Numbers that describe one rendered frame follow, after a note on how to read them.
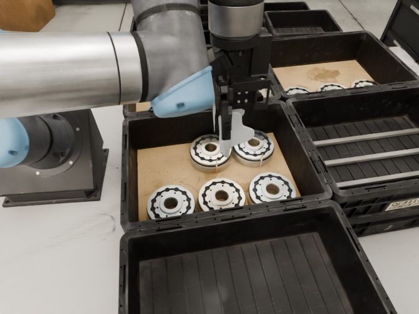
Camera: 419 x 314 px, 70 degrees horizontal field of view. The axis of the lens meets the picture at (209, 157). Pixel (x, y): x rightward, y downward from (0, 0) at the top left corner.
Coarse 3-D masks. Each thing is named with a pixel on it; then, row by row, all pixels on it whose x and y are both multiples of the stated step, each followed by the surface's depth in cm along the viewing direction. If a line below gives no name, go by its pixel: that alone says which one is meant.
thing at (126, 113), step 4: (208, 44) 93; (208, 48) 93; (268, 72) 83; (272, 80) 80; (272, 84) 79; (272, 88) 78; (276, 88) 78; (276, 92) 77; (276, 96) 76; (280, 96) 76; (264, 100) 75; (128, 104) 74; (124, 108) 73; (128, 108) 73; (124, 112) 72; (128, 112) 72; (132, 112) 72; (136, 112) 72; (140, 112) 72; (144, 112) 72; (148, 112) 72; (152, 112) 72; (124, 116) 72; (128, 116) 71; (132, 116) 71
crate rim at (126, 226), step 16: (208, 112) 72; (288, 112) 72; (128, 128) 69; (128, 144) 65; (304, 144) 65; (128, 160) 62; (128, 176) 60; (320, 176) 59; (128, 192) 57; (128, 208) 55; (224, 208) 55; (240, 208) 55; (256, 208) 55; (128, 224) 52; (144, 224) 52; (160, 224) 52
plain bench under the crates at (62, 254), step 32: (416, 64) 127; (0, 224) 78; (32, 224) 78; (64, 224) 78; (96, 224) 78; (0, 256) 72; (32, 256) 72; (64, 256) 72; (96, 256) 72; (384, 256) 72; (416, 256) 72; (0, 288) 67; (32, 288) 67; (64, 288) 67; (96, 288) 67; (416, 288) 67
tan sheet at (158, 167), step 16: (144, 160) 75; (160, 160) 75; (176, 160) 75; (272, 160) 75; (144, 176) 72; (160, 176) 72; (176, 176) 72; (192, 176) 72; (208, 176) 72; (224, 176) 72; (240, 176) 72; (288, 176) 72; (144, 192) 69; (192, 192) 69; (144, 208) 66
